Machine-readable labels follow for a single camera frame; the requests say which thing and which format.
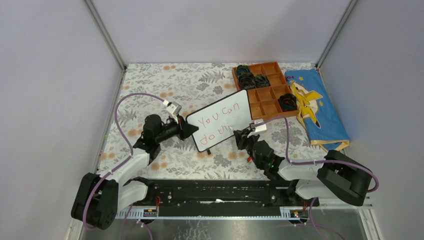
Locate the floral table cloth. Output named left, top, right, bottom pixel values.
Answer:
left=97, top=63, right=326, bottom=180

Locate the blue cartoon cloth bag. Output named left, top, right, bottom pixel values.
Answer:
left=284, top=69, right=350, bottom=152

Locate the black coiled band back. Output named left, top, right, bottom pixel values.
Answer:
left=235, top=64, right=251, bottom=78

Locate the black framed whiteboard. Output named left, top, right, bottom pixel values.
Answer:
left=186, top=90, right=252, bottom=152

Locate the black coiled band middle right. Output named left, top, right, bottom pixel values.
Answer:
left=254, top=74, right=270, bottom=88

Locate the orange wooden compartment tray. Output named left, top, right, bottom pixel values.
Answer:
left=232, top=61, right=300, bottom=120

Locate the electronics board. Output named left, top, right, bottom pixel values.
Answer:
left=142, top=208, right=159, bottom=218
left=290, top=209, right=309, bottom=219

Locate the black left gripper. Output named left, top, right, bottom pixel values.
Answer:
left=155, top=115, right=199, bottom=145

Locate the left electronics board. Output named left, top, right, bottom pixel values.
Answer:
left=142, top=208, right=159, bottom=218

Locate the black coiled band front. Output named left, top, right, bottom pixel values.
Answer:
left=277, top=93, right=298, bottom=112

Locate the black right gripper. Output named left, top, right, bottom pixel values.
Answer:
left=233, top=129, right=263, bottom=170

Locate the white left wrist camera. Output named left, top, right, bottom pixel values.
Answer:
left=162, top=100, right=182, bottom=122

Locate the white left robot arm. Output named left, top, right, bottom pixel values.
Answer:
left=70, top=114, right=199, bottom=230

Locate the right aluminium frame post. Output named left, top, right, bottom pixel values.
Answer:
left=315, top=0, right=359, bottom=69

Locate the left aluminium frame post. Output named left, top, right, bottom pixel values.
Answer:
left=83, top=0, right=127, bottom=71

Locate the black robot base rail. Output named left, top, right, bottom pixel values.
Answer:
left=129, top=177, right=319, bottom=220

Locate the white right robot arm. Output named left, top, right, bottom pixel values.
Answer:
left=233, top=129, right=373, bottom=207

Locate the aluminium frame post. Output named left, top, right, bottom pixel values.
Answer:
left=315, top=0, right=359, bottom=69
left=83, top=0, right=127, bottom=71

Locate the right electronics board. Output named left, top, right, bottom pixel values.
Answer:
left=290, top=209, right=309, bottom=219

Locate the black coiled band middle left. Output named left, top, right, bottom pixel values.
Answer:
left=238, top=72, right=256, bottom=90

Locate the black coiled band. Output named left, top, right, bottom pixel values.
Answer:
left=235, top=64, right=251, bottom=78
left=277, top=93, right=298, bottom=112
left=238, top=72, right=256, bottom=90
left=254, top=74, right=270, bottom=88

